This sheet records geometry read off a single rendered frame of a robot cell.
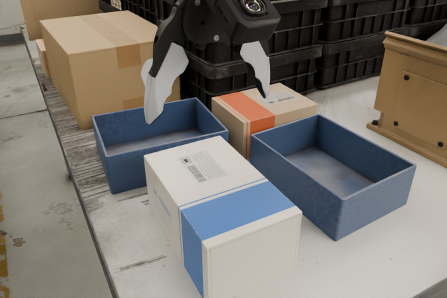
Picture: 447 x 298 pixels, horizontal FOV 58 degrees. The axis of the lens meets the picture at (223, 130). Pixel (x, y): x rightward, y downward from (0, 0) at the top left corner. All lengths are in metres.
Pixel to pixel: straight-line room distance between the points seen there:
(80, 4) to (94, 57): 0.74
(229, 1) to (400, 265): 0.38
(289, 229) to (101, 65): 0.50
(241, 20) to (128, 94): 0.54
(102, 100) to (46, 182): 1.22
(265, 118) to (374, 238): 0.26
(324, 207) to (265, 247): 0.13
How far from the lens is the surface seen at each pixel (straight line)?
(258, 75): 0.47
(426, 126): 0.79
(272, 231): 0.46
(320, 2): 0.92
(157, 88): 0.42
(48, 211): 1.84
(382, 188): 0.59
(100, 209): 0.63
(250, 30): 0.35
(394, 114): 0.82
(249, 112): 0.71
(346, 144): 0.71
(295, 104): 0.75
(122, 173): 0.64
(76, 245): 1.64
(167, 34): 0.40
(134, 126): 0.77
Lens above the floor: 1.09
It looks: 29 degrees down
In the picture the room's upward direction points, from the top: straight up
